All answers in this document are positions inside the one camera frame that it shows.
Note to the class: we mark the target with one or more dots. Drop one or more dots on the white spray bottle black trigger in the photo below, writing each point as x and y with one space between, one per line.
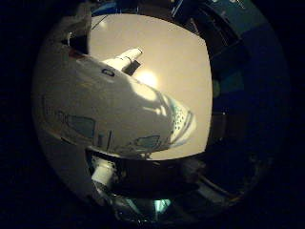
95 105

